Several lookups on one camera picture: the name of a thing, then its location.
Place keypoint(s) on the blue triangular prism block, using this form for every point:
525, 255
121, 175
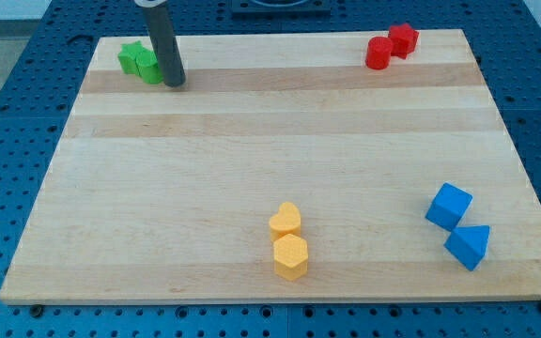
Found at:
468, 244

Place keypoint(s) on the yellow hexagon block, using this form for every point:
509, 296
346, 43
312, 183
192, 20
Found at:
290, 257

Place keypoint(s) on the green star block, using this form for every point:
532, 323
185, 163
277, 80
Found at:
128, 55

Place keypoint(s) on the blue cube block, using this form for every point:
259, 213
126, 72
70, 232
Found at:
448, 206

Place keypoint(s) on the yellow heart block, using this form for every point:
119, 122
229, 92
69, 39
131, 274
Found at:
287, 220

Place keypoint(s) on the green cylinder block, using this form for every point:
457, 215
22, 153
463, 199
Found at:
148, 67

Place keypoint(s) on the red star block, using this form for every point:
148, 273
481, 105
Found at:
404, 39

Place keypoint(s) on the light wooden board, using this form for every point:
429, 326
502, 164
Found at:
157, 195

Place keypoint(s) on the red cylinder block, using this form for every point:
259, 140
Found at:
378, 54

